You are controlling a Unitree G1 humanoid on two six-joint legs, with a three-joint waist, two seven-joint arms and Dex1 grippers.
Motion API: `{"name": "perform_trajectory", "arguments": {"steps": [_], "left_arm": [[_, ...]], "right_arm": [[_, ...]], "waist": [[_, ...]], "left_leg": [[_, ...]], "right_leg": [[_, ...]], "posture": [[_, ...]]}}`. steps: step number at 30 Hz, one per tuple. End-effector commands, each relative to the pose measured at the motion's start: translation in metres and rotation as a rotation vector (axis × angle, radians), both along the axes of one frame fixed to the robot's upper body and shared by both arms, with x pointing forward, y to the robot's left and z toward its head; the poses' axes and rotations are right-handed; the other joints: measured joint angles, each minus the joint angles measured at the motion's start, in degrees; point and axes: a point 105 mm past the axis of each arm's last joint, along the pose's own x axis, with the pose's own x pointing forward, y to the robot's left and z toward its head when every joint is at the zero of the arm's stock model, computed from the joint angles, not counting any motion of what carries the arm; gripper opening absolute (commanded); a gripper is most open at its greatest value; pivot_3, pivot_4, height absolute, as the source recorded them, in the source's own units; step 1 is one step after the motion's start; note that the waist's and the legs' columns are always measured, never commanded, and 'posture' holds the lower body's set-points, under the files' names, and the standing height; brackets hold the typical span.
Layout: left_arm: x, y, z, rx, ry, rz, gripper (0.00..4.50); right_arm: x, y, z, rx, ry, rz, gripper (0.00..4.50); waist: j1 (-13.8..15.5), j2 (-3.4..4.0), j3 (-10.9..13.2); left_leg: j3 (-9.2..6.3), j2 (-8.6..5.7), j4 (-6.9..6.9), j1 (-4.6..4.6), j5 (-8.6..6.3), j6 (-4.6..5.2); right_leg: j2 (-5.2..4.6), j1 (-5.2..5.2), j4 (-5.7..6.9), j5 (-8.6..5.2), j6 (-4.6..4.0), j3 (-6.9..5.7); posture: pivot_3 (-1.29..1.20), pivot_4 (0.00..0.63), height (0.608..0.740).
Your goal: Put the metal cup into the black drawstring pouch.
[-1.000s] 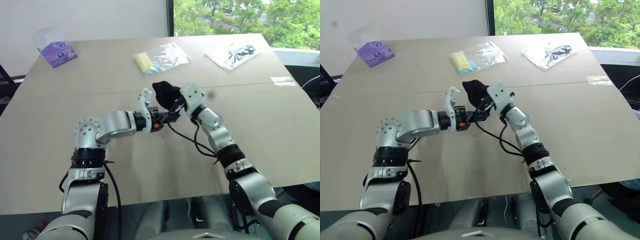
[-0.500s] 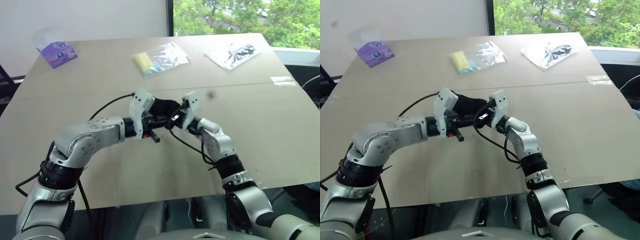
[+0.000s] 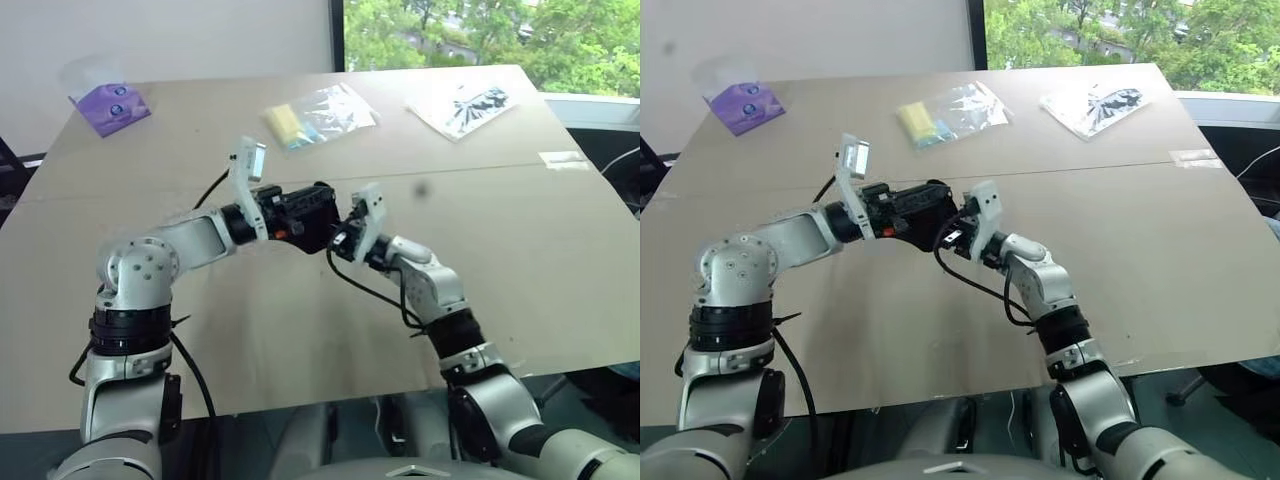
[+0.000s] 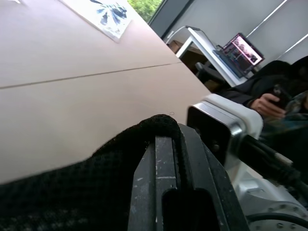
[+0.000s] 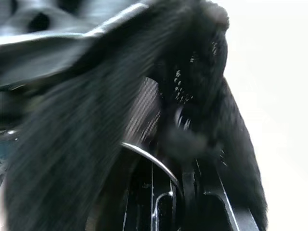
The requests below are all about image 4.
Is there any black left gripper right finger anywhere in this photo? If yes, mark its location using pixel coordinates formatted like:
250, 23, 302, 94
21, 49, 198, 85
177, 123, 250, 231

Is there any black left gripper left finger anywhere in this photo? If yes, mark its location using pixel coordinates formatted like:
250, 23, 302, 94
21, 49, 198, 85
127, 135, 180, 231

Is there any black drawstring pouch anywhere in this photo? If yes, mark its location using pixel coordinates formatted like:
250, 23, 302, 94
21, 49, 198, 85
0, 114, 191, 231

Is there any bystander hand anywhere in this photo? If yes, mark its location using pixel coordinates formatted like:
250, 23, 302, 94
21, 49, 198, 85
249, 92, 286, 119

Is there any black office chair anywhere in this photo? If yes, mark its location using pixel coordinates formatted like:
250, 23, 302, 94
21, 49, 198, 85
194, 62, 227, 85

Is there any black smartphone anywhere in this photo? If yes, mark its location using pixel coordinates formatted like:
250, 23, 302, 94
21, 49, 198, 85
267, 84, 292, 109

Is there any person in dark jacket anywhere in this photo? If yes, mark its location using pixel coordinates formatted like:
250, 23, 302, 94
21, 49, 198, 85
215, 55, 308, 169

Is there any open laptop with lit screen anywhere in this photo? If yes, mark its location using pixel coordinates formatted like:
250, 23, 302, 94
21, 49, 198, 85
212, 32, 266, 79

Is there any brown cardboard box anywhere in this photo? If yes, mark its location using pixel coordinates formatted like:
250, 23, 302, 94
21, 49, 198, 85
171, 40, 184, 54

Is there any white desk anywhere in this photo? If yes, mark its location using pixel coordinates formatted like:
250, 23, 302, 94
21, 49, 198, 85
166, 25, 243, 88

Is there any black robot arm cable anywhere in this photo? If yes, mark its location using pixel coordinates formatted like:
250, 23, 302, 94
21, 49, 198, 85
242, 134, 308, 200

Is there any white robot arm camera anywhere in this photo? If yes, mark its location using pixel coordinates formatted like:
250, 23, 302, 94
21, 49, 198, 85
187, 93, 264, 172

